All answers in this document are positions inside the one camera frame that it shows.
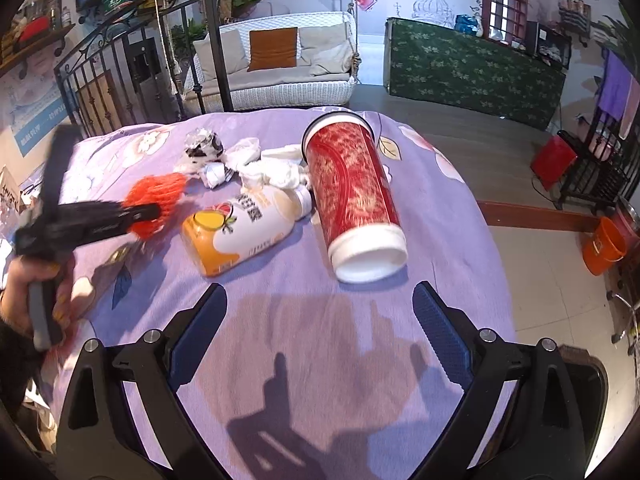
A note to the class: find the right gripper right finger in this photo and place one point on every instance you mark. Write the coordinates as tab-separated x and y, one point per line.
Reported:
549	440

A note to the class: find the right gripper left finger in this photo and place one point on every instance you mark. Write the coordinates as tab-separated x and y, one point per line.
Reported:
97	437

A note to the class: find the orange foam fruit net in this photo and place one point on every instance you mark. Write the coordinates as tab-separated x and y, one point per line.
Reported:
164	191

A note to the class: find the orange white drink bottle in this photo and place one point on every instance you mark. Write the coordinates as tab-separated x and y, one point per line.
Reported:
220	237

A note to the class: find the black white wrapper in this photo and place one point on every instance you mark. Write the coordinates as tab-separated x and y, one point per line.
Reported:
203	146

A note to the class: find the white tissue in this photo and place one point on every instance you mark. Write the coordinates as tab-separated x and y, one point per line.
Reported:
255	167

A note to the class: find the red paper cup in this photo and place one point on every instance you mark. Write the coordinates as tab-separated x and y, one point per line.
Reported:
359	220

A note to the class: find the person's left hand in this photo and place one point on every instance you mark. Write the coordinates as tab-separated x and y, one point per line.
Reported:
22	272

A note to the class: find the purple floral bed cover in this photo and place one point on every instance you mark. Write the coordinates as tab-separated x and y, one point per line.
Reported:
307	378

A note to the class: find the orange bucket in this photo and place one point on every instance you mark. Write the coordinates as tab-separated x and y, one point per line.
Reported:
605	247

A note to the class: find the black clothes rack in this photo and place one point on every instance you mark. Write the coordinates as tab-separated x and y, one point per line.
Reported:
607	164

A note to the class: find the red bin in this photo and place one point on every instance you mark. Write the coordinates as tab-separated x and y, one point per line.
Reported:
553	161

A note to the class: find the orange cushion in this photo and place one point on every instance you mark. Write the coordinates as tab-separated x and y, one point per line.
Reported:
273	48

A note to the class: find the white wicker swing sofa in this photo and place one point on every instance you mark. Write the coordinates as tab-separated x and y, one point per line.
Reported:
325	71

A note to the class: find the purple towel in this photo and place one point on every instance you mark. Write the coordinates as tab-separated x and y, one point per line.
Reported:
614	90

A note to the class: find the green patterned counter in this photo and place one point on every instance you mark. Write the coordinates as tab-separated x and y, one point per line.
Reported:
431	63

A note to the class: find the red phone booth cabinet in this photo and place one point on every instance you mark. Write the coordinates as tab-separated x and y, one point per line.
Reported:
505	21

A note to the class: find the black metal bed frame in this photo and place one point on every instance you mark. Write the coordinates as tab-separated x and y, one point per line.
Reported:
128	70

